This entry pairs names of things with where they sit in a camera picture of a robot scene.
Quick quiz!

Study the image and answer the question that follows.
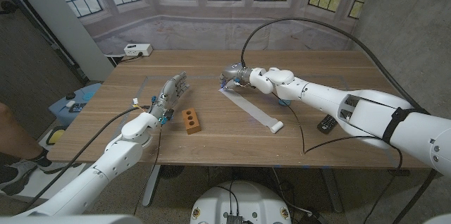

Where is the white robot torso base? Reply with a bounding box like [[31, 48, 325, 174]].
[[190, 180, 292, 224]]

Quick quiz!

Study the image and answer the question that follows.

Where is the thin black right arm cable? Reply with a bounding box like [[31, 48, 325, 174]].
[[271, 92, 404, 224]]

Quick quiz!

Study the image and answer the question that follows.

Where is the white wall pillar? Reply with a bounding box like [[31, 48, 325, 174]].
[[5, 0, 116, 82]]

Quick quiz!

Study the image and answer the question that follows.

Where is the yellow and black floor object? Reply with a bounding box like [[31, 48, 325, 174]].
[[45, 127, 67, 147]]

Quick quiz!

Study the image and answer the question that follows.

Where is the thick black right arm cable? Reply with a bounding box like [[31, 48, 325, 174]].
[[240, 17, 441, 224]]

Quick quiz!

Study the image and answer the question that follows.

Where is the black TV remote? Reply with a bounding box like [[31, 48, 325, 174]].
[[316, 113, 338, 135]]

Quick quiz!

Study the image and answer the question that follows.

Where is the flat black device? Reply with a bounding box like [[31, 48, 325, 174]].
[[68, 102, 87, 113]]

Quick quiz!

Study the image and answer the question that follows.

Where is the white power strip box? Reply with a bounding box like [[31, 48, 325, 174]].
[[123, 43, 154, 57]]

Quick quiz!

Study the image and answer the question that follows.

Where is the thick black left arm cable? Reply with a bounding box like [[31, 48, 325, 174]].
[[17, 106, 151, 215]]

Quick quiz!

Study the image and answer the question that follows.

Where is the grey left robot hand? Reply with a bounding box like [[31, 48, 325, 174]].
[[149, 71, 190, 121]]

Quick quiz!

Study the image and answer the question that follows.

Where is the white floor cable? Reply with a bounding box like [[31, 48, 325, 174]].
[[271, 167, 314, 218]]

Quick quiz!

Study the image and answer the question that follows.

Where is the black power strip cable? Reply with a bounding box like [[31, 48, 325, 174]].
[[118, 51, 144, 65]]

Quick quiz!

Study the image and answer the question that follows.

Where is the blue plastic bin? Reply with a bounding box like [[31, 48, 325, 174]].
[[48, 82, 103, 127]]

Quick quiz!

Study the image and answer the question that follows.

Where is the person's bare leg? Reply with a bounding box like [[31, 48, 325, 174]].
[[0, 102, 45, 161]]

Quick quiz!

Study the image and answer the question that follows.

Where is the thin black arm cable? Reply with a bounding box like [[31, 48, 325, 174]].
[[271, 92, 404, 224], [133, 125, 163, 216]]

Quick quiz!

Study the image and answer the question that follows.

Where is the white gauze bandage roll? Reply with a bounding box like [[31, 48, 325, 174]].
[[218, 87, 285, 135]]

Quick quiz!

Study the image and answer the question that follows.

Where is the orange block with three holes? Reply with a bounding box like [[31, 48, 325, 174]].
[[181, 107, 202, 135]]

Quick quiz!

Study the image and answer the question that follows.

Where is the printed window backdrop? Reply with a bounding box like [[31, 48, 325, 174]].
[[44, 0, 378, 56]]

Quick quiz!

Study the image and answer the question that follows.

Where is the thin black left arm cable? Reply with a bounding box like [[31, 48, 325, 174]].
[[133, 125, 163, 216]]

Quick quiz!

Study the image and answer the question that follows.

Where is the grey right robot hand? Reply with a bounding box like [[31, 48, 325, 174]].
[[218, 63, 253, 89]]

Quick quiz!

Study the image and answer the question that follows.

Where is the grey table leg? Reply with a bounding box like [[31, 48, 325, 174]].
[[142, 165, 162, 208], [319, 168, 345, 213]]

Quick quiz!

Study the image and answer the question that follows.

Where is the grey and black sneaker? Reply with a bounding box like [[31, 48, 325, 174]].
[[37, 148, 82, 175], [0, 158, 38, 197]]

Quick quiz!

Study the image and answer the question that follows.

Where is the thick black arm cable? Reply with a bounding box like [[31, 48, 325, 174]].
[[240, 17, 441, 224], [17, 106, 151, 215]]

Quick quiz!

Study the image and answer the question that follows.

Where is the black round fan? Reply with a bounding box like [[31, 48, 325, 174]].
[[159, 165, 185, 180]]

